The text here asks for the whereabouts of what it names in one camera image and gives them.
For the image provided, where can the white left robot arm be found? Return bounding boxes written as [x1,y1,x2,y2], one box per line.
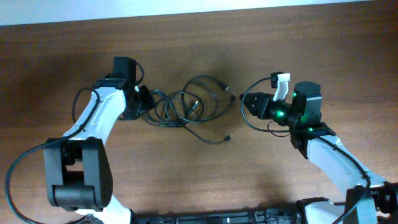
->
[44,57,154,223]

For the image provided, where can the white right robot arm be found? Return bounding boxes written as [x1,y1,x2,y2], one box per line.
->
[239,82,397,223]

